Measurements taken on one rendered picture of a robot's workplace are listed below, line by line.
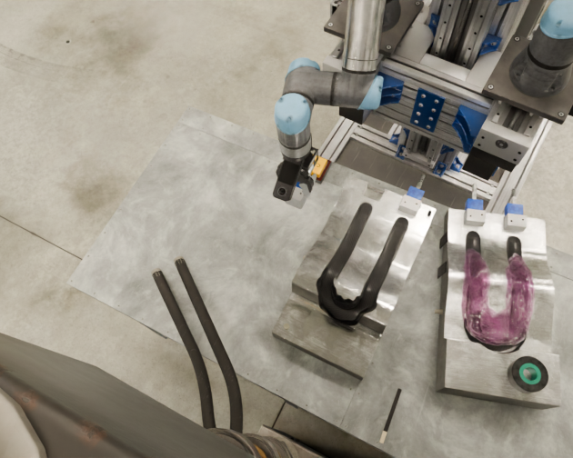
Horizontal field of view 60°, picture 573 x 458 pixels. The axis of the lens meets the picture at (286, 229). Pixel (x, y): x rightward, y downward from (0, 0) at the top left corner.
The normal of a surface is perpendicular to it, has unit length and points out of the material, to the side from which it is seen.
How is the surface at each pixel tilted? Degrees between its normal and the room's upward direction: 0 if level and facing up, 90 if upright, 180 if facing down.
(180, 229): 0
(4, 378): 45
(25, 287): 0
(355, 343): 0
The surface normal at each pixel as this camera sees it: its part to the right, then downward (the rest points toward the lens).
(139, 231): -0.07, -0.40
